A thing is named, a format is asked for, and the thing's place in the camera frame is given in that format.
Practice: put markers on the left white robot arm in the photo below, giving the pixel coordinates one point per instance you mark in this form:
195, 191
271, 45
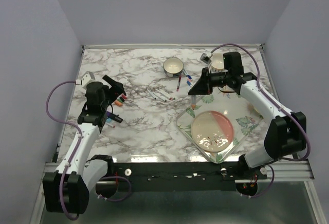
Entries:
67, 189

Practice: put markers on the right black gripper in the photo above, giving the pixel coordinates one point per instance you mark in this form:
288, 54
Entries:
204, 86

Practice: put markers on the white pen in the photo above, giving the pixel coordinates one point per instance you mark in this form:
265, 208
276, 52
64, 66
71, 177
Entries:
152, 95

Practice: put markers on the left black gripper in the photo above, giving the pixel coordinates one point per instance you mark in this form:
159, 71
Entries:
115, 90

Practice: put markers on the dark rimmed ceramic bowl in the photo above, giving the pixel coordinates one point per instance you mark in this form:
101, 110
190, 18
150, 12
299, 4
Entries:
173, 67

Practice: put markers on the floral rectangular tray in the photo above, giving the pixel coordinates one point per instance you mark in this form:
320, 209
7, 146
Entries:
242, 114

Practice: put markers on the black capped white marker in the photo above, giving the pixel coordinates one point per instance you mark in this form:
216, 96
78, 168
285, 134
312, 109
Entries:
160, 96

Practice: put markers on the blue capped white marker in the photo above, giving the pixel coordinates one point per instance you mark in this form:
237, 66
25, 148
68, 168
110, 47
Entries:
186, 74

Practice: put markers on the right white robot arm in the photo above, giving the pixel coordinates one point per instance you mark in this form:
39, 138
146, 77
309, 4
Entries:
287, 129

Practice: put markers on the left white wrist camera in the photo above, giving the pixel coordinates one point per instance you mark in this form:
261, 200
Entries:
88, 77

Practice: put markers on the striped cream bowl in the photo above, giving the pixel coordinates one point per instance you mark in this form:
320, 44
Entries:
217, 63

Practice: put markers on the maroon gel pen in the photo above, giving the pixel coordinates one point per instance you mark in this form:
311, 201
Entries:
178, 83

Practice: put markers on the pink and cream plate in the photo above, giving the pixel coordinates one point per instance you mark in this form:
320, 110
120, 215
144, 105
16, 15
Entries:
212, 131

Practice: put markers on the black mounting base bar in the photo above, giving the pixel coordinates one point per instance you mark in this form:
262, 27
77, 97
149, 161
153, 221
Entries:
176, 176

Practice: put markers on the orange highlighter clear cap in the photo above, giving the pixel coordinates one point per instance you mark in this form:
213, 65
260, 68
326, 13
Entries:
193, 101

